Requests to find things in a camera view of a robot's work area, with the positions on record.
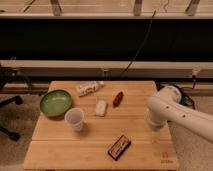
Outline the black floor cable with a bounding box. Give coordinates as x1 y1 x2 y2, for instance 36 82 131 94
156 73 198 110

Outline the green bowl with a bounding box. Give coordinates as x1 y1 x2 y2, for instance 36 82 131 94
40 89 73 117

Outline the blue power box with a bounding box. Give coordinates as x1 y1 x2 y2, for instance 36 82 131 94
179 88 189 105

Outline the black orange eraser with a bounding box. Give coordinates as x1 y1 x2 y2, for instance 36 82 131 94
107 135 131 161

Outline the black hanging cable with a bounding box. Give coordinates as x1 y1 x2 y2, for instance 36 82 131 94
120 9 157 76

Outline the black office chair base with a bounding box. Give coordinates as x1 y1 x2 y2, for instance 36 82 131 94
0 63 24 142

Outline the clear plastic cup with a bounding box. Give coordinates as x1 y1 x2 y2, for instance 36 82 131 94
64 108 84 131

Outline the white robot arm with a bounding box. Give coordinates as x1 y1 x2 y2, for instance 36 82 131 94
145 85 213 143

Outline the small red-brown object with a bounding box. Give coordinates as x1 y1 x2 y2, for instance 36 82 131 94
113 92 123 107

